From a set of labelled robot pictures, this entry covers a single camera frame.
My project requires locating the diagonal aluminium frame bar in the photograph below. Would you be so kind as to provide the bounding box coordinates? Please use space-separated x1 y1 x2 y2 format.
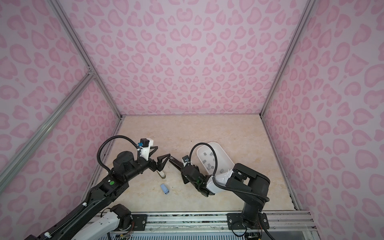
1 71 95 193

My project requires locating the blue mini stapler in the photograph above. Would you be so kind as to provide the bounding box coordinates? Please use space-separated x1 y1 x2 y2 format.
161 184 170 195

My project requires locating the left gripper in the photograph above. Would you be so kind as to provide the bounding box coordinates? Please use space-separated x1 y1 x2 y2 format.
124 152 170 184

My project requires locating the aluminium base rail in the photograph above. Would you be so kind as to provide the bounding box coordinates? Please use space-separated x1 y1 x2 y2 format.
56 209 319 240

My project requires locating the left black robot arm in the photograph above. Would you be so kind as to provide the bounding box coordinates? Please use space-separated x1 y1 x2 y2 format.
26 151 171 240

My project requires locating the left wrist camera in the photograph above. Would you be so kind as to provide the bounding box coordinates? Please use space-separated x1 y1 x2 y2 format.
138 138 154 161

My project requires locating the beige mini stapler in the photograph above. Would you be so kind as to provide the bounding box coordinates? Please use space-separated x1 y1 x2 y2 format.
158 171 166 179

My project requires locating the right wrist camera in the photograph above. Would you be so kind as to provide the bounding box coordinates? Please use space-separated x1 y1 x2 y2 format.
182 155 191 167

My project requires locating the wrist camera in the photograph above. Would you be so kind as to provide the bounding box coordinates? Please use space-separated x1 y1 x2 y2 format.
138 138 154 161
182 155 191 167

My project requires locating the white plastic tray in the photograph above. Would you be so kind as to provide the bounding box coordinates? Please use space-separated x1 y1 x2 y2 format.
196 141 235 181

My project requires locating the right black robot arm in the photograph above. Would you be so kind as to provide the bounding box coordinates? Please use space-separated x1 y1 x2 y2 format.
170 158 270 231

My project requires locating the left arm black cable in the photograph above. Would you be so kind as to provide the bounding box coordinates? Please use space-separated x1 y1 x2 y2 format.
96 135 139 173

